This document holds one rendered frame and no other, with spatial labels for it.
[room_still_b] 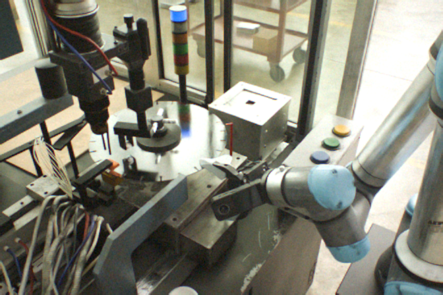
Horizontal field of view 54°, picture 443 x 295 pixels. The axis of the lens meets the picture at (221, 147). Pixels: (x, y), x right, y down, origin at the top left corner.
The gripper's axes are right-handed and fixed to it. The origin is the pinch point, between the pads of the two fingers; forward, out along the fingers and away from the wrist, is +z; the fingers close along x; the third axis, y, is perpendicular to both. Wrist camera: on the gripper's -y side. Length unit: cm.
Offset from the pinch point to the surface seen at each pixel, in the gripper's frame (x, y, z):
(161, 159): 10.8, -5.0, 5.4
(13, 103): 39, -6, 87
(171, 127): 15.5, 3.9, 10.8
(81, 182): 14.6, -23.1, 6.3
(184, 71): 26.4, 23.8, 24.1
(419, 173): -76, 159, 44
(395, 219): -79, 117, 38
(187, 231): -6.1, -7.7, 3.1
